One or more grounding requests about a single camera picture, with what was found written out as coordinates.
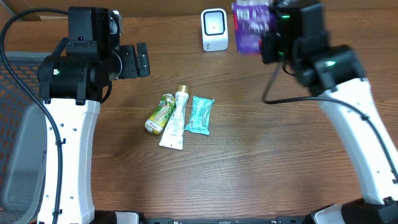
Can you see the white barcode scanner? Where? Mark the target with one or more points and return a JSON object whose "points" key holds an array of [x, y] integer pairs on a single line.
{"points": [[214, 29]]}

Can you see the brown cardboard backdrop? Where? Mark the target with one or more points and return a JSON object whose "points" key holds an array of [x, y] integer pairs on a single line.
{"points": [[139, 8]]}

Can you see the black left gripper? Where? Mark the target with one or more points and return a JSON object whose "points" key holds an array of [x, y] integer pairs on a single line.
{"points": [[142, 59]]}

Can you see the red floral pantyliner pack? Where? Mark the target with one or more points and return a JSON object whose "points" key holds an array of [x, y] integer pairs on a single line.
{"points": [[252, 19]]}

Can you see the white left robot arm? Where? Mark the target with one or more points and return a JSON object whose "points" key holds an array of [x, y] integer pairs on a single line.
{"points": [[71, 83]]}

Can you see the grey plastic basket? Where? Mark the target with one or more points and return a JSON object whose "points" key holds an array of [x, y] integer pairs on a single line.
{"points": [[23, 153]]}

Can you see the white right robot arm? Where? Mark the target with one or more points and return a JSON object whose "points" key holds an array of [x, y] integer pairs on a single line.
{"points": [[299, 44]]}

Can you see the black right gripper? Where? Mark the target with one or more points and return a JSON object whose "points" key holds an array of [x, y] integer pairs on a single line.
{"points": [[268, 48]]}

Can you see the green wet wipes pack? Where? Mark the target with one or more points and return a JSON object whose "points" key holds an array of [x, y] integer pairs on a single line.
{"points": [[200, 116]]}

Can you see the white tube gold cap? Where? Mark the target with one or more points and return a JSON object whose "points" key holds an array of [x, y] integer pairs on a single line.
{"points": [[174, 130]]}

